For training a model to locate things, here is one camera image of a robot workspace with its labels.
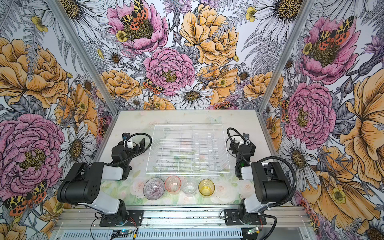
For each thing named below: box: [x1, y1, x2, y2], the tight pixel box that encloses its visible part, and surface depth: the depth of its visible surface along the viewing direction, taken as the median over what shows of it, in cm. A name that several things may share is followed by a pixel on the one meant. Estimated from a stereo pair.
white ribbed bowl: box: [143, 177, 166, 201], surface depth 83 cm
